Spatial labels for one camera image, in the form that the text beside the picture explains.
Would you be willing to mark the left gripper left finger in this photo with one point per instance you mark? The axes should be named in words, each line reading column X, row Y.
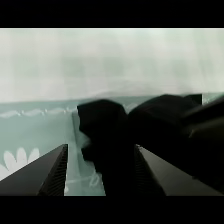
column 40, row 176

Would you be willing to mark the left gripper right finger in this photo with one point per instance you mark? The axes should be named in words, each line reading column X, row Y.
column 166, row 180

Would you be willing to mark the black garment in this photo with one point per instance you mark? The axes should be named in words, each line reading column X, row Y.
column 106, row 133

